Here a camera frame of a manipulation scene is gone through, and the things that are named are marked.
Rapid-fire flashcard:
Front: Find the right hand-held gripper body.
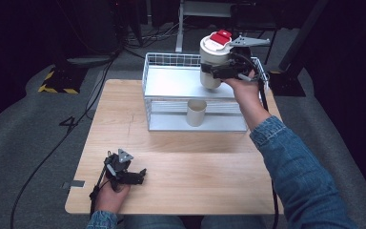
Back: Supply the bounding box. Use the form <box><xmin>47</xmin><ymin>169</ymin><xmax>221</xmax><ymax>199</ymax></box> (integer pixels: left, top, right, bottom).
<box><xmin>229</xmin><ymin>35</ymin><xmax>271</xmax><ymax>81</ymax></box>

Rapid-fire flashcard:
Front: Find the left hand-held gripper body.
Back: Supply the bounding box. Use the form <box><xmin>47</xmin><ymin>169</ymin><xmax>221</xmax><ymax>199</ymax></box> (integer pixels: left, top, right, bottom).
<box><xmin>103</xmin><ymin>148</ymin><xmax>134</xmax><ymax>192</ymax></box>

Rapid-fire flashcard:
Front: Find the white tumbler with red lid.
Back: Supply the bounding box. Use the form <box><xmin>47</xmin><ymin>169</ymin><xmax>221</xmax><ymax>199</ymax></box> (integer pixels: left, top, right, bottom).
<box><xmin>198</xmin><ymin>29</ymin><xmax>234</xmax><ymax>91</ymax></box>

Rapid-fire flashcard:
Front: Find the white cup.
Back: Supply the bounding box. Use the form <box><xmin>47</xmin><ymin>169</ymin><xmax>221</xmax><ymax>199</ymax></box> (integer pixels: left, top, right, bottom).
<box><xmin>185</xmin><ymin>98</ymin><xmax>209</xmax><ymax>128</ymax></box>

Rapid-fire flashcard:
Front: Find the white wire shelf rack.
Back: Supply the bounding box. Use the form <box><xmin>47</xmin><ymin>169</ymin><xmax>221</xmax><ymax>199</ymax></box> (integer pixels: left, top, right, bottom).
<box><xmin>141</xmin><ymin>52</ymin><xmax>270</xmax><ymax>134</ymax></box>

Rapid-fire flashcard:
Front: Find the person's right hand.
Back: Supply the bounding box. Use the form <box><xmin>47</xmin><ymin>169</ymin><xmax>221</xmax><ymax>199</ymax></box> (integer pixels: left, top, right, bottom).
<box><xmin>223</xmin><ymin>71</ymin><xmax>261</xmax><ymax>103</ymax></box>

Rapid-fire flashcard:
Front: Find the person's left hand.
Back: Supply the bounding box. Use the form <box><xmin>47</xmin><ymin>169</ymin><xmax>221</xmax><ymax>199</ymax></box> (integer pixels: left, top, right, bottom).
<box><xmin>94</xmin><ymin>182</ymin><xmax>132</xmax><ymax>214</ymax></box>

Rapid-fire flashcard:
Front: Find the grey tape strip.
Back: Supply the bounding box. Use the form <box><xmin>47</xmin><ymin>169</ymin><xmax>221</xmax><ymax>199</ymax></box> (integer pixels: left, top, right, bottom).
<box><xmin>62</xmin><ymin>179</ymin><xmax>86</xmax><ymax>191</ymax></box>

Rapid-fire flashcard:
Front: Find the black chair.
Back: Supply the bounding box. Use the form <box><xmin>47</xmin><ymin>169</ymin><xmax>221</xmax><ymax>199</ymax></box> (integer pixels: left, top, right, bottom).
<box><xmin>219</xmin><ymin>2</ymin><xmax>281</xmax><ymax>66</ymax></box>

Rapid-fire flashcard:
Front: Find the person's left leg in jeans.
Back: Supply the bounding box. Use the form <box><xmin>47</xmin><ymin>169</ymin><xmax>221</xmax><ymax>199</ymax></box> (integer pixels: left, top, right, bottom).
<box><xmin>123</xmin><ymin>215</ymin><xmax>187</xmax><ymax>229</ymax></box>

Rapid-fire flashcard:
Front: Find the person's leg in jeans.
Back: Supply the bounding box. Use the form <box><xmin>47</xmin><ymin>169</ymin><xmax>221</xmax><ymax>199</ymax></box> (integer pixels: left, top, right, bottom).
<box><xmin>201</xmin><ymin>215</ymin><xmax>265</xmax><ymax>229</ymax></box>
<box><xmin>123</xmin><ymin>215</ymin><xmax>187</xmax><ymax>229</ymax></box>

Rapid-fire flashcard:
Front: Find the dark slanted stand with base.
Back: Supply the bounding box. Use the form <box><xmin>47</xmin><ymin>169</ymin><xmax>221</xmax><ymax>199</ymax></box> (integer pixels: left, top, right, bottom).
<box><xmin>266</xmin><ymin>0</ymin><xmax>332</xmax><ymax>98</ymax></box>

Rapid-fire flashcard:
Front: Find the person's right leg in jeans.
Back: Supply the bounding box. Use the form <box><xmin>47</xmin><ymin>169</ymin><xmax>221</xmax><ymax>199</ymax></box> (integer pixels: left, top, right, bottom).
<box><xmin>201</xmin><ymin>215</ymin><xmax>265</xmax><ymax>229</ymax></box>

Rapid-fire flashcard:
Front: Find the yellow black striped stand base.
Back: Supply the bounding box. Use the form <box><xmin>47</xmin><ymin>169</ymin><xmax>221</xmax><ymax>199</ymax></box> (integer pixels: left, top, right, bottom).
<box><xmin>37</xmin><ymin>65</ymin><xmax>89</xmax><ymax>95</ymax></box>

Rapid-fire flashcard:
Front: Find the left hand-held gripper cable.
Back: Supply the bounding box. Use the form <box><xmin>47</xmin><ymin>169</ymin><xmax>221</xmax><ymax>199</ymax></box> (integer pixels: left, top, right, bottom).
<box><xmin>89</xmin><ymin>152</ymin><xmax>112</xmax><ymax>218</ymax></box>

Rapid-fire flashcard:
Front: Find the hand-held gripper cable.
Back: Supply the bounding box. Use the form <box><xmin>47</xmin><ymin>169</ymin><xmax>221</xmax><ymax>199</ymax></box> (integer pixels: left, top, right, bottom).
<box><xmin>239</xmin><ymin>52</ymin><xmax>279</xmax><ymax>229</ymax></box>
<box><xmin>89</xmin><ymin>152</ymin><xmax>112</xmax><ymax>218</ymax></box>

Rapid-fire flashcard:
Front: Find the right hand-held gripper cable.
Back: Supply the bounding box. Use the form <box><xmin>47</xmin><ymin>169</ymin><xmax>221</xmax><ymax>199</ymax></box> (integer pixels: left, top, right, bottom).
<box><xmin>239</xmin><ymin>52</ymin><xmax>279</xmax><ymax>229</ymax></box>

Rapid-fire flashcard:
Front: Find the white desk frame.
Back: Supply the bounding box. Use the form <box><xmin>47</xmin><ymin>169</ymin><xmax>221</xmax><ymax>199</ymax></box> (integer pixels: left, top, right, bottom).
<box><xmin>174</xmin><ymin>0</ymin><xmax>255</xmax><ymax>53</ymax></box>

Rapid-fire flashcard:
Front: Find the long black floor cable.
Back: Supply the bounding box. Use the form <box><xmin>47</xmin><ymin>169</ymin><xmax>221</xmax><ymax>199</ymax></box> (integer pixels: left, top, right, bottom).
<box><xmin>10</xmin><ymin>52</ymin><xmax>119</xmax><ymax>229</ymax></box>

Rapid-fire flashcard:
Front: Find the bundle of floor cables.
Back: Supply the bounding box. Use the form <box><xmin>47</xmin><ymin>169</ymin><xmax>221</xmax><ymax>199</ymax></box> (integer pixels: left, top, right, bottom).
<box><xmin>120</xmin><ymin>15</ymin><xmax>185</xmax><ymax>51</ymax></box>

